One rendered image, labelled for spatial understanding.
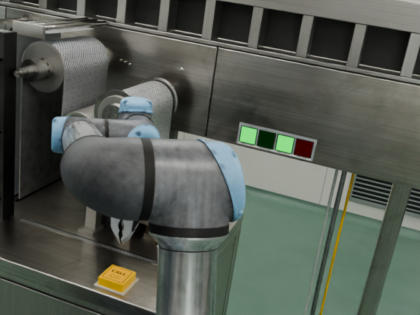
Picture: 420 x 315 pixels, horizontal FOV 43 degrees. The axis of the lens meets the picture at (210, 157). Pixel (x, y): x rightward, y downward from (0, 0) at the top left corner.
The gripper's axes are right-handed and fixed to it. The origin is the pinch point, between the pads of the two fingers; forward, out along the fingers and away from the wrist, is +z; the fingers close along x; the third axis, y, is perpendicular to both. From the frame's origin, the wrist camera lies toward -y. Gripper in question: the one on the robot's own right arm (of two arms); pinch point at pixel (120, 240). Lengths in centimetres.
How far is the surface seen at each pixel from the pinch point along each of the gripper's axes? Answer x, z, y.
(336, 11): -34, -57, 57
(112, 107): 16.2, -25.7, 21.3
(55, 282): 13.5, 13.0, -6.7
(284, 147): -27, -15, 55
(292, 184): -3, 90, 287
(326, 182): -28, 82, 287
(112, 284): -0.9, 9.9, -4.2
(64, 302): 12.5, 20.3, -4.0
